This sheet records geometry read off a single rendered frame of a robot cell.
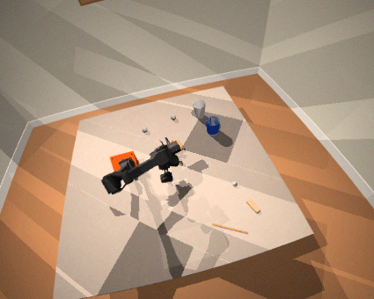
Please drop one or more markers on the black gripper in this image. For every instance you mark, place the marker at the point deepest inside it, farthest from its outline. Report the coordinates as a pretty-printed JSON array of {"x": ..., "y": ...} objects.
[{"x": 167, "y": 176}]

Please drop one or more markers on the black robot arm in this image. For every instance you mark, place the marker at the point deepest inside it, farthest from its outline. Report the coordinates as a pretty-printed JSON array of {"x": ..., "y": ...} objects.
[{"x": 165, "y": 154}]

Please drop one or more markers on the blue cylindrical cup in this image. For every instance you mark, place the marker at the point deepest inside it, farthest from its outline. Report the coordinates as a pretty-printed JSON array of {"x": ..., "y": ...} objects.
[{"x": 213, "y": 123}]

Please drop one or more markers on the grey cup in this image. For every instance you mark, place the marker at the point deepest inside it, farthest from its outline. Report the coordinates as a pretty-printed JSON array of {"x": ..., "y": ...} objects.
[{"x": 199, "y": 108}]

